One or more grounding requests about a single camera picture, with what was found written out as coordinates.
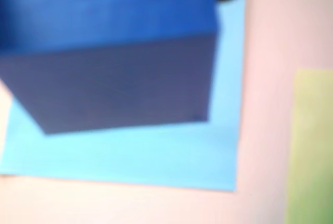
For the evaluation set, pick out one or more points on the medium blue cube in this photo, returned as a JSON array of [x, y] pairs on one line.
[[109, 52]]

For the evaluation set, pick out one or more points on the green paper square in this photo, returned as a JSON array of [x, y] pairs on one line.
[[312, 143]]

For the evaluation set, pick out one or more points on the light blue paper square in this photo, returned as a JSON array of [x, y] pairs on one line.
[[156, 156]]

